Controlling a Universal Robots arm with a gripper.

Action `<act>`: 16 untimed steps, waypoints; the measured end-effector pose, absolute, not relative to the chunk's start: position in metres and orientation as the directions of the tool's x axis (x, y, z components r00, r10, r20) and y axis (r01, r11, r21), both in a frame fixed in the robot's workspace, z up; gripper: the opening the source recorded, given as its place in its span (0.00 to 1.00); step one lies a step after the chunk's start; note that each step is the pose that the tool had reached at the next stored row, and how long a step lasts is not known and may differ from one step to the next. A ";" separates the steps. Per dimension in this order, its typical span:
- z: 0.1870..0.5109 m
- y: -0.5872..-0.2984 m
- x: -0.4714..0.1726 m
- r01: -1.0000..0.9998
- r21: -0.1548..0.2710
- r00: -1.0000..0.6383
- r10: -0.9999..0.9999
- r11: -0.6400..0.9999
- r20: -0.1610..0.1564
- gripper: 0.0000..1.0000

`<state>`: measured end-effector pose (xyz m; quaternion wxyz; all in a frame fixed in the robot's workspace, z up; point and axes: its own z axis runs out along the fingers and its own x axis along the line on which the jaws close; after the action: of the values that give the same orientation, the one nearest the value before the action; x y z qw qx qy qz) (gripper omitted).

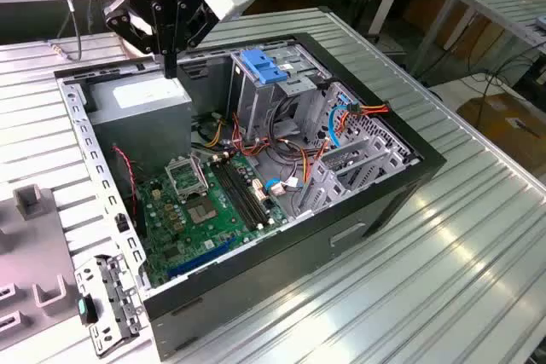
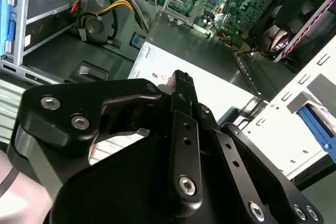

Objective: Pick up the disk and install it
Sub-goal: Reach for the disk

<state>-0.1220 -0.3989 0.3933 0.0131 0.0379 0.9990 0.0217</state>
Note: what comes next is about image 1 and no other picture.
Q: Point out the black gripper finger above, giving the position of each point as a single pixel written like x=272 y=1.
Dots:
x=160 y=27
x=179 y=27

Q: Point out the grey metal disk bay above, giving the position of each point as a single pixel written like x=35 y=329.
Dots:
x=328 y=191

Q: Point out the blue plastic drive latch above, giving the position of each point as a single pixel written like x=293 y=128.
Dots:
x=264 y=67

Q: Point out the grey power supply unit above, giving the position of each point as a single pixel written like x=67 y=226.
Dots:
x=141 y=125

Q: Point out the grey metal drive cage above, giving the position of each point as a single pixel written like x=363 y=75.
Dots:
x=251 y=99

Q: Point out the black RAM slot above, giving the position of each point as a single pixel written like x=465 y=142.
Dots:
x=237 y=194
x=247 y=191
x=231 y=195
x=242 y=192

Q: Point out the CPU socket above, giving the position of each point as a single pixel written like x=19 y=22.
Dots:
x=200 y=210

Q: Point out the green motherboard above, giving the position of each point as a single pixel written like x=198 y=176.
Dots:
x=226 y=232

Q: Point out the blue expansion slot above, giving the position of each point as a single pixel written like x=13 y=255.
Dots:
x=200 y=258

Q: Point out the grey parts rack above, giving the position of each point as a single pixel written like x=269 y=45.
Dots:
x=38 y=249

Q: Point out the black PC case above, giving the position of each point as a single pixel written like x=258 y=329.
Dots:
x=256 y=279

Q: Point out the black teal latch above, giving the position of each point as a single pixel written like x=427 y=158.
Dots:
x=88 y=310

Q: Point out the brown cardboard box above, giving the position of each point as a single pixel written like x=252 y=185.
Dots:
x=503 y=125

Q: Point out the grey metal slot bracket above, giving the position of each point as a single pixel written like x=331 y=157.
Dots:
x=123 y=291

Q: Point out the white frame slat table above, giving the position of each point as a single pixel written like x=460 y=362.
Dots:
x=490 y=1

